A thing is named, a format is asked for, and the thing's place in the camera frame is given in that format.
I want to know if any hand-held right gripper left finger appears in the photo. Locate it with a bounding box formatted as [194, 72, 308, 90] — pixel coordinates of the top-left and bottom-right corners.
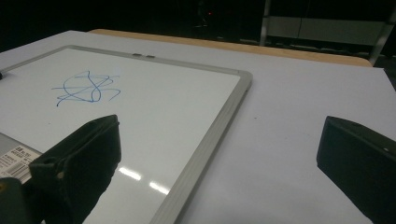
[29, 114, 122, 224]

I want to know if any white table cover sheet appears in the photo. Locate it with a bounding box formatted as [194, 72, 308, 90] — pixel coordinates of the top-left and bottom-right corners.
[0, 30, 396, 224]

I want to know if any grey-framed whiteboard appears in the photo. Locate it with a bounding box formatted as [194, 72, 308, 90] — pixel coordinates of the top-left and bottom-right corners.
[0, 44, 254, 224]

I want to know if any white metal stand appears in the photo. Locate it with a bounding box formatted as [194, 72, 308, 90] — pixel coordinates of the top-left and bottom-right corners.
[260, 0, 396, 66]

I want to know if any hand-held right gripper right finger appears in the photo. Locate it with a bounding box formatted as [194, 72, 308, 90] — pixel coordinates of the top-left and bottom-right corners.
[317, 115, 396, 224]

